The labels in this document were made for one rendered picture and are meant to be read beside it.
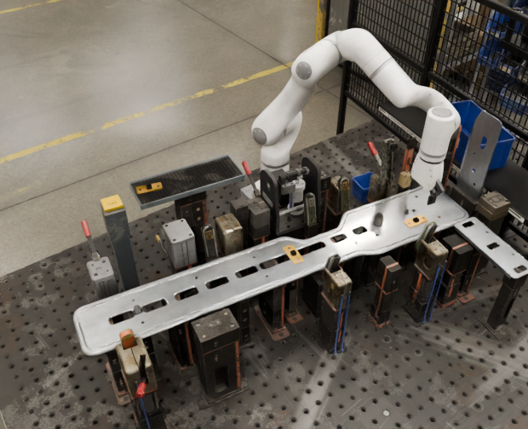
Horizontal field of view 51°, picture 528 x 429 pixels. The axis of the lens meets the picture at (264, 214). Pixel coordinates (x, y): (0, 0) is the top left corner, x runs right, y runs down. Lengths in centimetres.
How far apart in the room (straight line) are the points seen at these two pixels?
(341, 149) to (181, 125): 183
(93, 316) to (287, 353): 66
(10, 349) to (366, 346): 123
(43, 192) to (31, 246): 51
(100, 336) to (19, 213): 224
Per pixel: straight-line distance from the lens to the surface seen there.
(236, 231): 182
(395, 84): 177
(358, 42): 178
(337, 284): 171
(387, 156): 206
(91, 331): 171
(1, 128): 477
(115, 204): 185
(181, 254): 179
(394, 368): 198
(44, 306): 224
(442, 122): 175
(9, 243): 365
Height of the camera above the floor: 231
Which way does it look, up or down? 41 degrees down
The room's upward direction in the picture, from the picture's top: straight up
